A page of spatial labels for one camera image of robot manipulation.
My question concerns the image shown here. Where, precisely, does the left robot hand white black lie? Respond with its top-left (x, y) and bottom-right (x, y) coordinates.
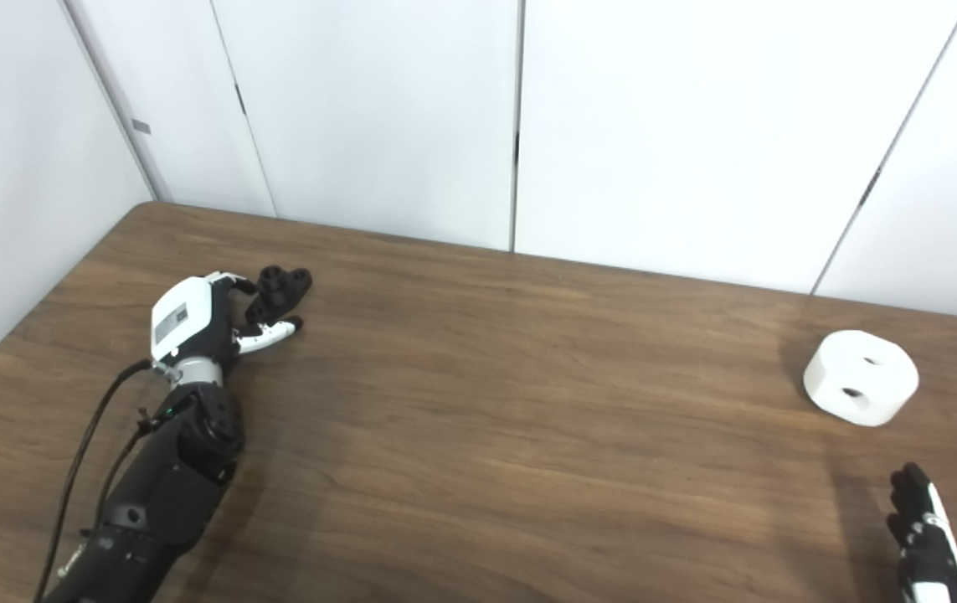
top-left (150, 270), bottom-right (305, 367)

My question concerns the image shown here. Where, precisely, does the thin black left arm wire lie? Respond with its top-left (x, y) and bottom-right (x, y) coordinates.
top-left (80, 409), bottom-right (162, 541)

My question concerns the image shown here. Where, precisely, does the round white plastic piece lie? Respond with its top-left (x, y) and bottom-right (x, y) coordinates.
top-left (803, 329), bottom-right (920, 428)

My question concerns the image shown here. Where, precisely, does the grey wall corner strip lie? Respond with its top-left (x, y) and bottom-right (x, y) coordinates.
top-left (62, 0), bottom-right (171, 204)

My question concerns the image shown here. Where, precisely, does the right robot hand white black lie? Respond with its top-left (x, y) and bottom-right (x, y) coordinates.
top-left (887, 462), bottom-right (957, 603)

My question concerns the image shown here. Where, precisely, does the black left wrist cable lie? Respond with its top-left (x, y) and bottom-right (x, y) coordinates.
top-left (33, 358), bottom-right (162, 603)

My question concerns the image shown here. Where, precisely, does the black plastic holder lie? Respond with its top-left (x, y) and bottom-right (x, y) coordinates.
top-left (245, 265), bottom-right (314, 326)

